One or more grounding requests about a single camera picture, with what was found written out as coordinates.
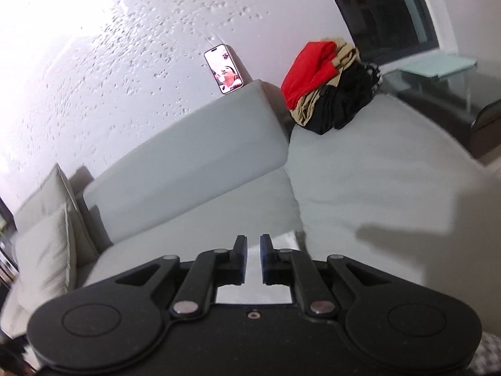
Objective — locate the white printed t-shirt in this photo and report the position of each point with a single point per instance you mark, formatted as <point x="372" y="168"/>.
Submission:
<point x="254" y="293"/>

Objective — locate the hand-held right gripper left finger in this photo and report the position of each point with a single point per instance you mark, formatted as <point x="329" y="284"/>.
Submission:
<point x="240" y="260"/>

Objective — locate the folded tan garment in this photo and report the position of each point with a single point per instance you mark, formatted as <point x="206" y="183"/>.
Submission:
<point x="348" y="55"/>

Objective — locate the dark brown box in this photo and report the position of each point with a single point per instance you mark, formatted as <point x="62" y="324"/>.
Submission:
<point x="489" y="129"/>

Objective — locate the large grey piped pillow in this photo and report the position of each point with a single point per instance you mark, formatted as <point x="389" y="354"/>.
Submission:
<point x="43" y="192"/>

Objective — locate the folded black garment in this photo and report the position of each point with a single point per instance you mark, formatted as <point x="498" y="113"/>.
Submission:
<point x="344" y="102"/>

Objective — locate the small grey piped pillow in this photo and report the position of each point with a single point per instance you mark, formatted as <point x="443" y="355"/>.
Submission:
<point x="43" y="258"/>

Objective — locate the smartphone with lit screen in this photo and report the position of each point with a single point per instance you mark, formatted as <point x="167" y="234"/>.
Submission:
<point x="224" y="68"/>

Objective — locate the houndstooth patterned blanket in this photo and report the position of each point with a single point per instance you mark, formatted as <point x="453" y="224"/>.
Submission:
<point x="489" y="356"/>

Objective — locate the glass side table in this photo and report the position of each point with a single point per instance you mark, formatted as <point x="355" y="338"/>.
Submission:
<point x="430" y="94"/>

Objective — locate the cluttered bookshelf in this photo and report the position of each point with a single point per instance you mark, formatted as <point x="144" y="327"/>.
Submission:
<point x="6" y="250"/>

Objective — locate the dark window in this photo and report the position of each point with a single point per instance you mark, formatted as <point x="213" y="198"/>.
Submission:
<point x="375" y="8"/>

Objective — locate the grey sofa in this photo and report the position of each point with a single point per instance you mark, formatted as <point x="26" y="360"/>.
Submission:
<point x="372" y="172"/>

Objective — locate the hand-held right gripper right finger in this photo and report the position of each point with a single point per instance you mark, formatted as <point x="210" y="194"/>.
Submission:
<point x="265" y="260"/>

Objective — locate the folded red garment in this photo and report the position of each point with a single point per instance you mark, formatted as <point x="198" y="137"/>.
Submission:
<point x="309" y="74"/>

